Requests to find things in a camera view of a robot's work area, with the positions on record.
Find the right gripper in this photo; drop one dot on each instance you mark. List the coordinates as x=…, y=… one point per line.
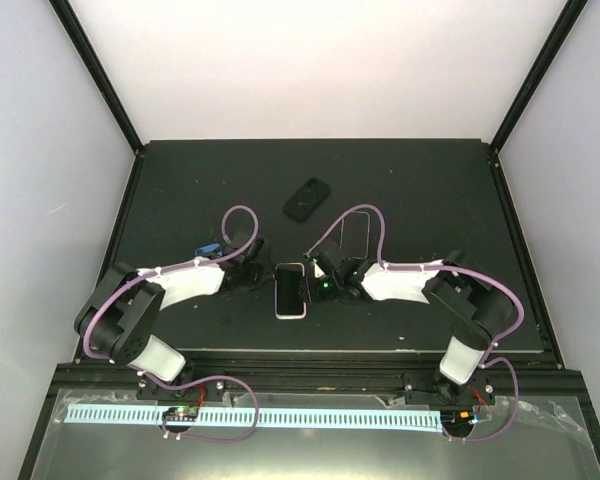
x=312, y=292

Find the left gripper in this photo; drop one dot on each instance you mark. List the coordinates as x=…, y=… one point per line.
x=267, y=276

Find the purple phone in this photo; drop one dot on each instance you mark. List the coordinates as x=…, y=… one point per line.
x=289, y=287

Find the beige phone case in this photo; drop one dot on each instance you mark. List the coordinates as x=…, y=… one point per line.
x=277, y=305

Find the clear phone case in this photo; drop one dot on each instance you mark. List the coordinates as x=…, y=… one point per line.
x=368, y=235

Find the black phone case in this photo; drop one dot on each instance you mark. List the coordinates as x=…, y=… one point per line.
x=305, y=201

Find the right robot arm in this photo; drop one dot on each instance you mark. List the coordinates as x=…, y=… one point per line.
x=479, y=310

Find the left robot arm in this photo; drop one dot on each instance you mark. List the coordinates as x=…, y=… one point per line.
x=117, y=321

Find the left control board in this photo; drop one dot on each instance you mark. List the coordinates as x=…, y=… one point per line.
x=180, y=414

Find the control board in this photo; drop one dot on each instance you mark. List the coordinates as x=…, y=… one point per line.
x=463, y=417
x=180, y=414

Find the right control board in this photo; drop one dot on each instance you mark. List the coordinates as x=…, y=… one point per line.
x=463, y=417

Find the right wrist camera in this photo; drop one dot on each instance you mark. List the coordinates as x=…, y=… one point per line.
x=318, y=268

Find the white slotted cable duct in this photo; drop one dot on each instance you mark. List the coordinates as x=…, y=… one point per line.
x=285, y=418

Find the left black frame post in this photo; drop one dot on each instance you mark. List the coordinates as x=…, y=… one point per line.
x=90, y=59

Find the black frame post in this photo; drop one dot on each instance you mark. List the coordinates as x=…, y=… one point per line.
x=552, y=45
x=90, y=59

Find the right black frame post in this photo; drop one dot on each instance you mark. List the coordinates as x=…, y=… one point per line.
x=552, y=45

